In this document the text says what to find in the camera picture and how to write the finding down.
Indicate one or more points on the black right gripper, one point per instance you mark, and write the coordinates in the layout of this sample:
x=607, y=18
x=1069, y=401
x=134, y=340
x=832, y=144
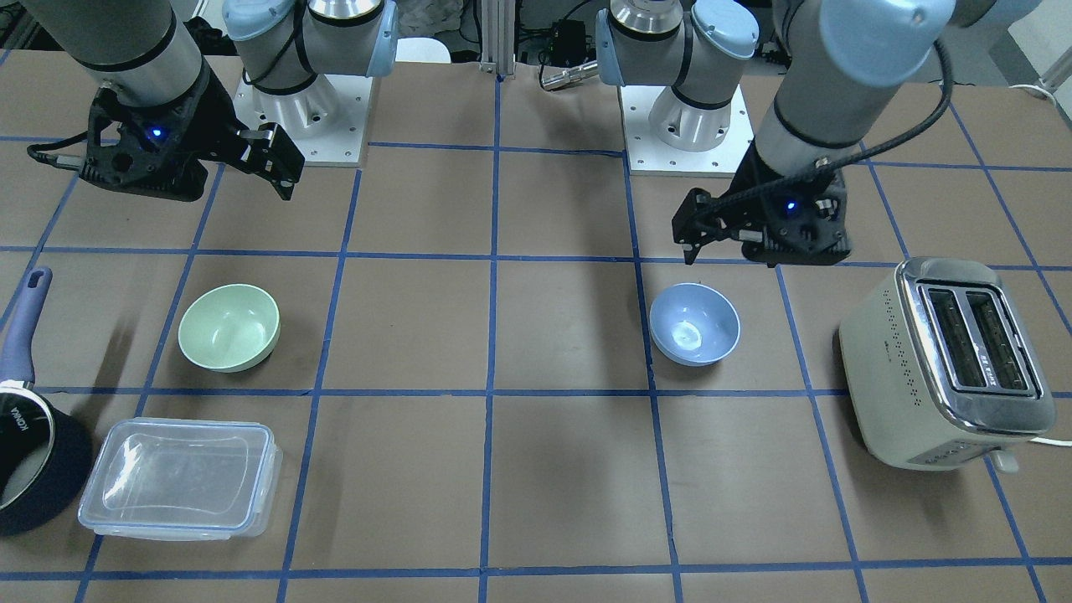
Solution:
x=216, y=124

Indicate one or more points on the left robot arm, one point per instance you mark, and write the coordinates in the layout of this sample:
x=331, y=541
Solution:
x=847, y=61

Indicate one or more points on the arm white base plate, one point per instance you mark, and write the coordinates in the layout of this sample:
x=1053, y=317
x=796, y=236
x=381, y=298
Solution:
x=682, y=134
x=327, y=121

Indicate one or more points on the blue bowl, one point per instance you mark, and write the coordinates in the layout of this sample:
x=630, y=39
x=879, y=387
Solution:
x=694, y=325

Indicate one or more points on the clear plastic food container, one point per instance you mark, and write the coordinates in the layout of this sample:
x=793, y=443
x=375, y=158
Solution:
x=182, y=480

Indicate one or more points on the cream chrome toaster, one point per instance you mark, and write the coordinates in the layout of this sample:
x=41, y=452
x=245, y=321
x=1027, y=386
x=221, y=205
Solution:
x=940, y=369

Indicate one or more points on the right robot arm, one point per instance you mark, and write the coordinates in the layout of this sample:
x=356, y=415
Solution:
x=174, y=94

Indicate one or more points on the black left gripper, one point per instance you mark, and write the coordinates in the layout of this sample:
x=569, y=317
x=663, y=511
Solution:
x=748, y=201

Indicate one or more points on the green bowl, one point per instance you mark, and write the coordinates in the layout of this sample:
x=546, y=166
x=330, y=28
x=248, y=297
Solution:
x=230, y=329

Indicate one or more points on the white plastic chair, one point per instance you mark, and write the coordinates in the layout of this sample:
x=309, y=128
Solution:
x=422, y=51

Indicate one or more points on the aluminium frame post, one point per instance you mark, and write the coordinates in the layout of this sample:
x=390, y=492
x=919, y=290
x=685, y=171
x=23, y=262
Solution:
x=498, y=37

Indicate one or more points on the dark blue saucepan with lid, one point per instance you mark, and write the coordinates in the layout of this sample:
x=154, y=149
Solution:
x=46, y=454

